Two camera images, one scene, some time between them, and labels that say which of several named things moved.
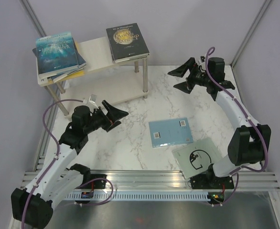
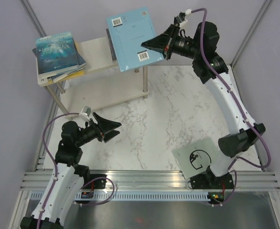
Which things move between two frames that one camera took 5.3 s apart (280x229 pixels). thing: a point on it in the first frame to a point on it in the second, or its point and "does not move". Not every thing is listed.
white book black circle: (193, 159) does not move
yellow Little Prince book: (81, 72) does not move
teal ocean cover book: (55, 54) does not move
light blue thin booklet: (169, 132) to (129, 30)
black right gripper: (187, 86) to (164, 43)
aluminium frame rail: (176, 181) does not move
